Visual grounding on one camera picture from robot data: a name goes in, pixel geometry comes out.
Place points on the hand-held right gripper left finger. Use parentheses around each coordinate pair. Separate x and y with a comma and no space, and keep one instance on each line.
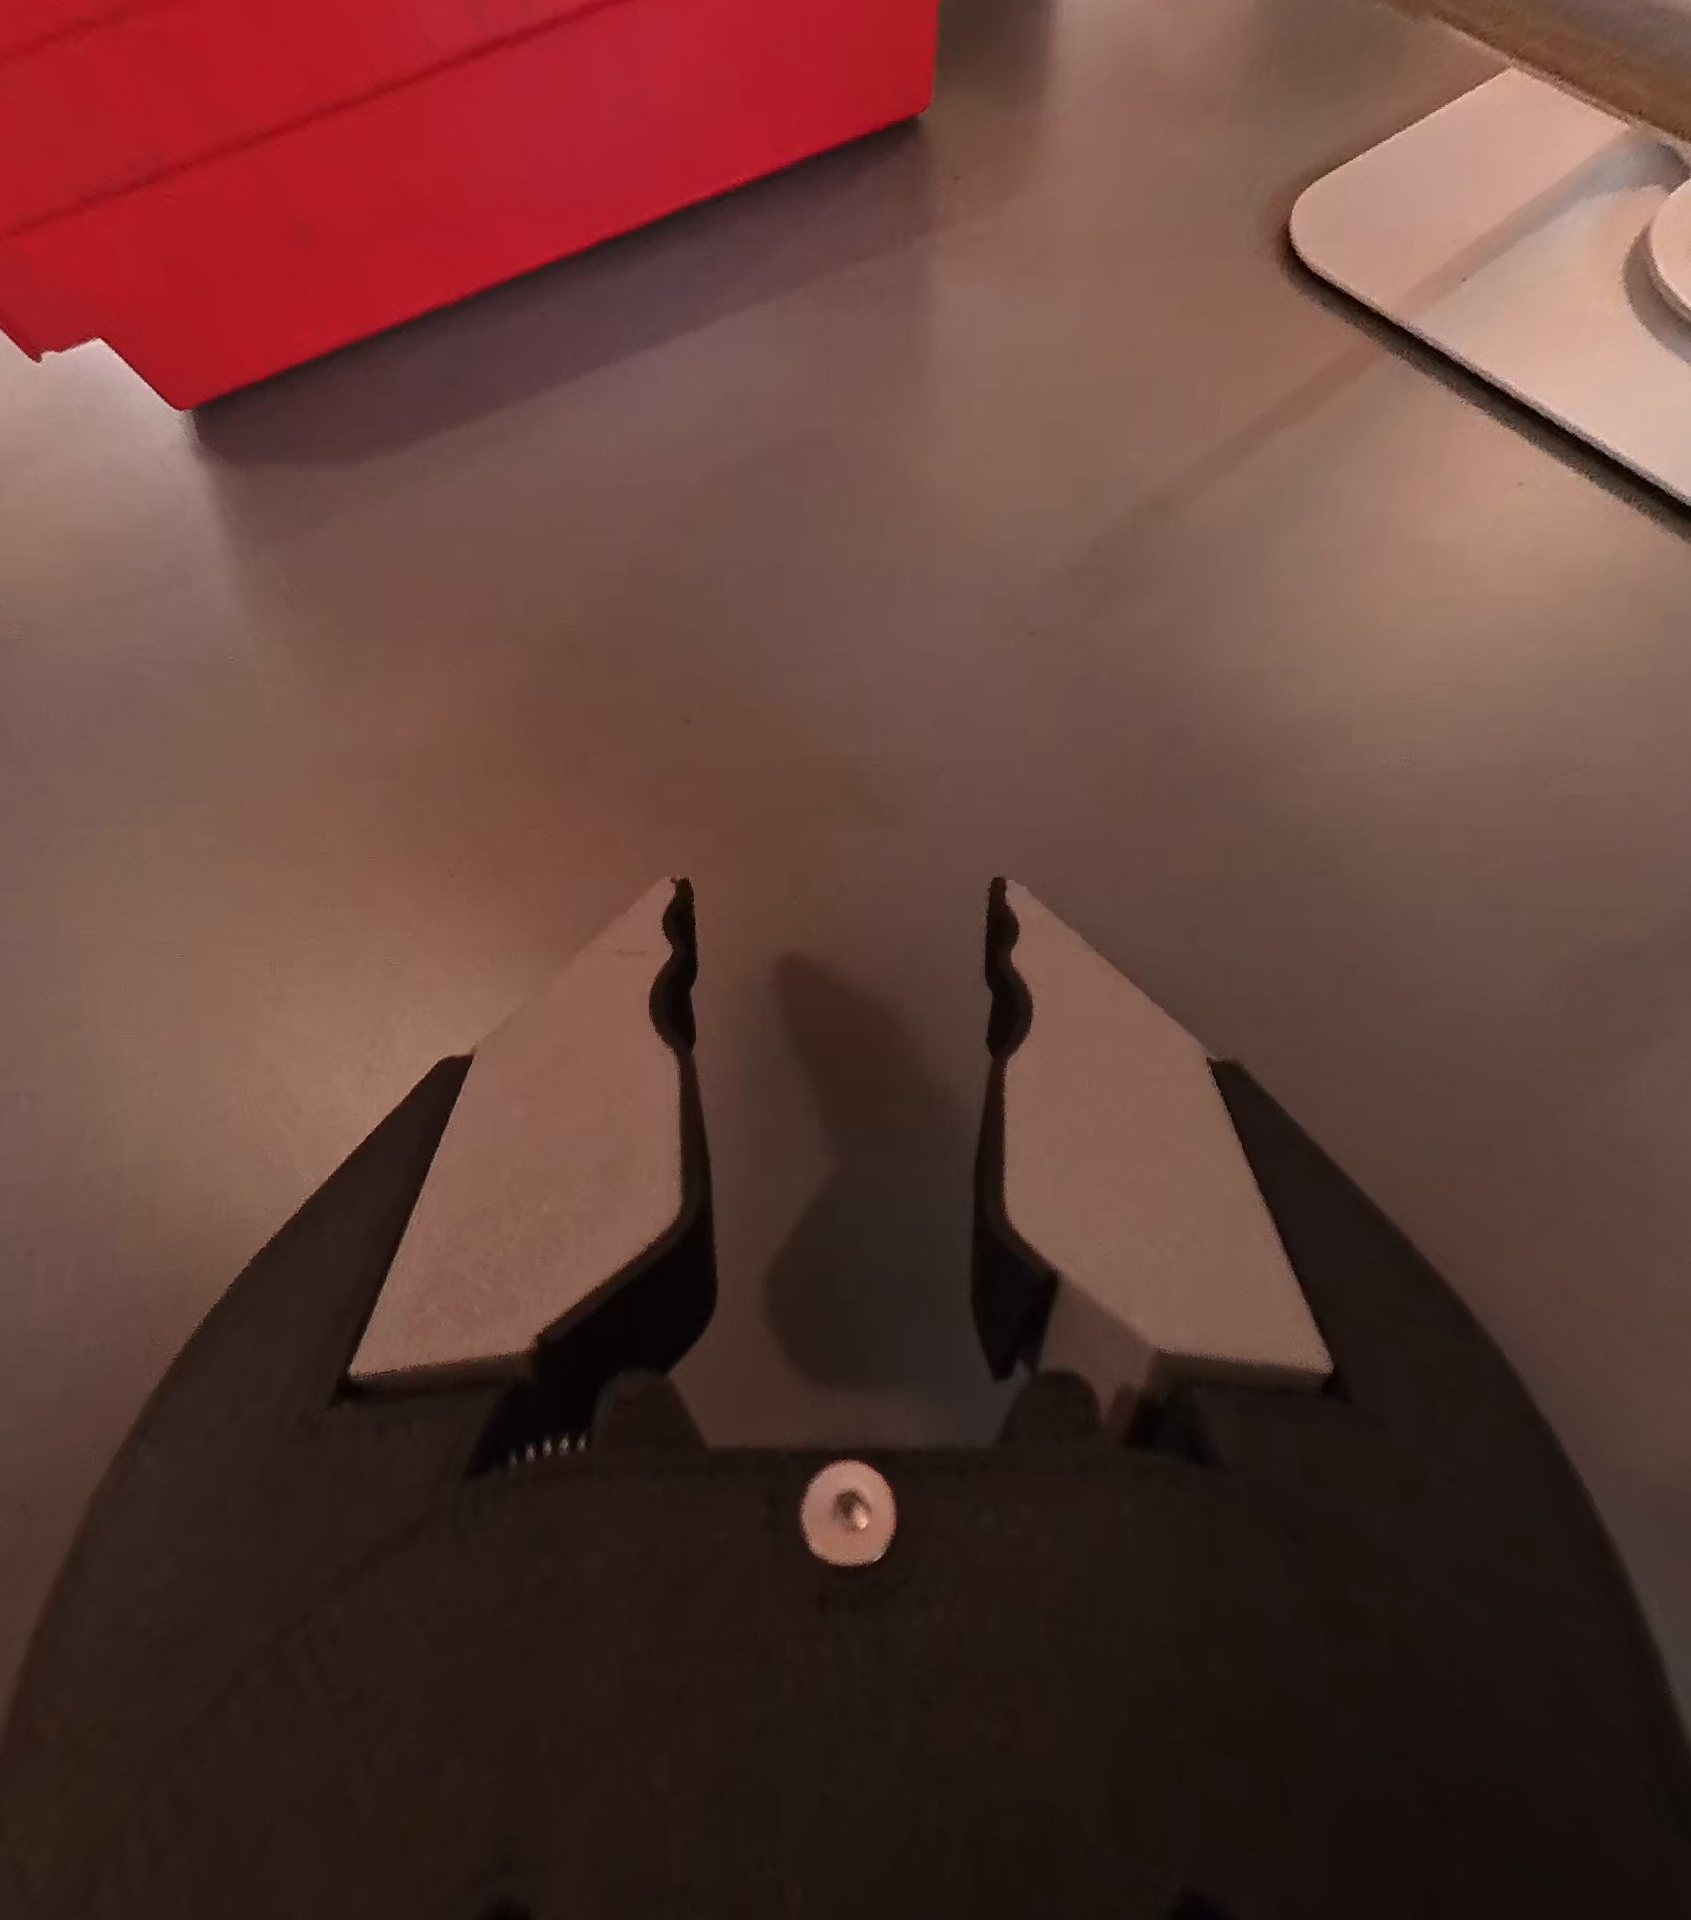
(547,1185)

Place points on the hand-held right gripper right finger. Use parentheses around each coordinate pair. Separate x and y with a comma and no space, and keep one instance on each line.
(1145,1185)

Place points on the white stand base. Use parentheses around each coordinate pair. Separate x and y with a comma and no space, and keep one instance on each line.
(1505,269)

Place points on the red divided bin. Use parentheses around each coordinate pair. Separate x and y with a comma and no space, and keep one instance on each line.
(408,180)

